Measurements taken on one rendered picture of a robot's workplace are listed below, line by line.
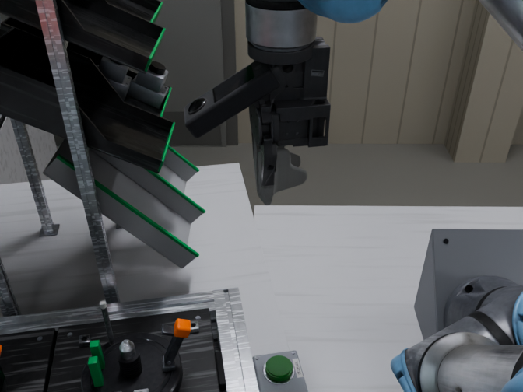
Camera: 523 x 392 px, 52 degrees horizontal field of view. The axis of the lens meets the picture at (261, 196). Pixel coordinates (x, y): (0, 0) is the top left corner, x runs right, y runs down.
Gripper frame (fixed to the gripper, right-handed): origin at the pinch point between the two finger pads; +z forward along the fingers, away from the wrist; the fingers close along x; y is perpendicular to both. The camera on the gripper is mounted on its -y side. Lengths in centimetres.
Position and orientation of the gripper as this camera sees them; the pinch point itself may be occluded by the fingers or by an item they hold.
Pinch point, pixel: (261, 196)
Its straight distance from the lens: 68.6
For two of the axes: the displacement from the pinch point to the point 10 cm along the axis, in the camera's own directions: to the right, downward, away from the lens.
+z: 0.0, 8.2, 5.7
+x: -1.7, -5.6, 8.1
